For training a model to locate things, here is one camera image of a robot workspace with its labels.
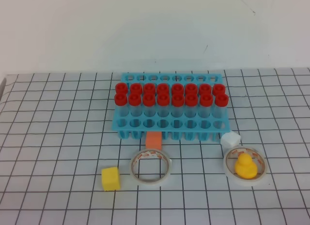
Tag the row tube four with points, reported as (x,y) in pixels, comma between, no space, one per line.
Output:
(163,102)
(162,88)

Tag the back row tube six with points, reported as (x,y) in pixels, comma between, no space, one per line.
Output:
(191,88)

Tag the back row tube three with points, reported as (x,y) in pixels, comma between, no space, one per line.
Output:
(149,88)

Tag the front row tube one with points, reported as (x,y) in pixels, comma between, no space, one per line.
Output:
(121,102)

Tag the back row tube eight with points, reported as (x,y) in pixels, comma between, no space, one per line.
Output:
(218,89)

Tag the row tube three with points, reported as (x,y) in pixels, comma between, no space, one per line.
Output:
(149,104)
(149,88)

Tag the front row tube six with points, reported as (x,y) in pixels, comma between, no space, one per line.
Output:
(191,101)

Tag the row tube seven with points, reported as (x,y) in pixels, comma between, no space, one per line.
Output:
(204,89)
(206,101)

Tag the front row tube four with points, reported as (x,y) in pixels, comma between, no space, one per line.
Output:
(163,102)

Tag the orange foam block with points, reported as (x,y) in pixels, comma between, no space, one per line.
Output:
(153,140)

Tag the yellow rubber duck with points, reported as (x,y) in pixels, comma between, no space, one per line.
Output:
(245,166)

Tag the back row tube seven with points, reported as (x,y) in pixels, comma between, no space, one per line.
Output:
(204,89)

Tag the back row tube one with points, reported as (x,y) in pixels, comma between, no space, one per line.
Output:
(121,88)

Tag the left clear tape roll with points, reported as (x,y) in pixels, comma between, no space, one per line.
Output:
(150,167)

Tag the row tube two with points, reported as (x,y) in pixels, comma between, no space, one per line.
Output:
(134,100)
(136,88)

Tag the front row tube five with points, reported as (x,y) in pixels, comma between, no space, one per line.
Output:
(178,101)

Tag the row tube six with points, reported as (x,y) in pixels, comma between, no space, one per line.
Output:
(191,88)
(191,101)

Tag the back row tube five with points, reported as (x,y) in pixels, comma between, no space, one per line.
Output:
(177,89)

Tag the back row tube four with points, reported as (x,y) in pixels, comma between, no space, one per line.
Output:
(162,88)

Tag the white foam cube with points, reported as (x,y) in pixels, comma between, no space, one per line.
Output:
(230,139)

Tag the row tube one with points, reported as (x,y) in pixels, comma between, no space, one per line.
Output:
(121,102)
(121,88)

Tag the blue test tube rack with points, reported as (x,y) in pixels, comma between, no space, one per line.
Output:
(176,128)

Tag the front row tube seven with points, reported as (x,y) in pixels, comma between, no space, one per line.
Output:
(206,101)

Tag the back row tube two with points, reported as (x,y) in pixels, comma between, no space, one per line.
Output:
(136,88)

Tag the clear tape roll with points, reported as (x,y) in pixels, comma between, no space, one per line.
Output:
(150,167)
(230,159)

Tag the front row tube two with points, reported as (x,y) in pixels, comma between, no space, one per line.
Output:
(134,100)

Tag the yellow foam cube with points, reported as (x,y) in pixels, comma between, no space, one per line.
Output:
(110,179)

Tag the right clear tape roll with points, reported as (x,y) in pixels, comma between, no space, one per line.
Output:
(230,159)

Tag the row tube five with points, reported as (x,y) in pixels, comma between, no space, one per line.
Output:
(178,101)
(177,89)

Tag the red capped test tube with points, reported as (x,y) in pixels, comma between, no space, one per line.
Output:
(221,102)

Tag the front row tube three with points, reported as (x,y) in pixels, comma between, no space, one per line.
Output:
(149,104)

